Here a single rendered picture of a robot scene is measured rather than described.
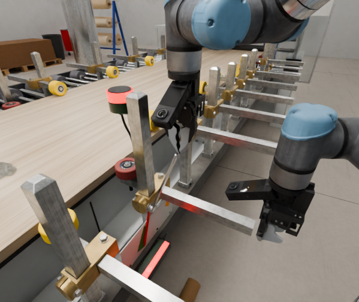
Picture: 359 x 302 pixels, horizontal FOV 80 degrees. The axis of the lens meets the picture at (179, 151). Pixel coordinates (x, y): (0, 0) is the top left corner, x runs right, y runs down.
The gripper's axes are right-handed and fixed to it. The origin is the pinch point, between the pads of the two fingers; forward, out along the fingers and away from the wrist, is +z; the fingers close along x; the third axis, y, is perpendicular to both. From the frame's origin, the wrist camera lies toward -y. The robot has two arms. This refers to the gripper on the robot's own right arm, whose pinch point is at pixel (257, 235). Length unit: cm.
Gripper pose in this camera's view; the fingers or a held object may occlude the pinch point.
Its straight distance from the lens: 63.5
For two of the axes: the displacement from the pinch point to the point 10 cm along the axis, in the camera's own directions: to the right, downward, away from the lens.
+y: 8.8, 2.6, -4.0
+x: 4.8, -4.8, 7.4
